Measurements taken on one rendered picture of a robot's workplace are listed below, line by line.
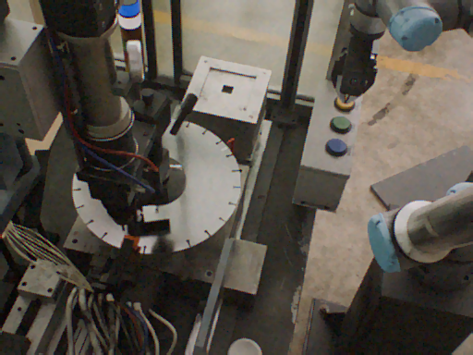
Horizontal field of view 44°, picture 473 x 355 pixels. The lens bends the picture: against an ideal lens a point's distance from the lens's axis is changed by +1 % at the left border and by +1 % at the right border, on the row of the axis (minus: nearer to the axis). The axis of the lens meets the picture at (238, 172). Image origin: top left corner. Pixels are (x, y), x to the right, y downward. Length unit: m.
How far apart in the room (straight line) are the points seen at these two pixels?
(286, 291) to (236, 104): 0.44
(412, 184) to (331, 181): 1.18
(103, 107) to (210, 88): 0.69
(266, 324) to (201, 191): 0.31
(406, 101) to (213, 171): 1.72
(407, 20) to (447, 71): 2.00
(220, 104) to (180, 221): 0.37
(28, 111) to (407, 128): 2.15
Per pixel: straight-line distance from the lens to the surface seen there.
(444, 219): 1.00
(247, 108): 1.37
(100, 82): 0.73
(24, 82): 0.68
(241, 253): 1.24
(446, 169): 2.57
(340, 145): 1.33
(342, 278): 2.19
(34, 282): 1.17
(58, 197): 1.44
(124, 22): 1.26
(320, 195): 1.37
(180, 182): 1.16
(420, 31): 1.03
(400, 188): 2.44
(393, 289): 1.35
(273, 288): 1.29
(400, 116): 2.73
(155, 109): 0.89
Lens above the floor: 1.90
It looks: 53 degrees down
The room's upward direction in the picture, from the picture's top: 5 degrees clockwise
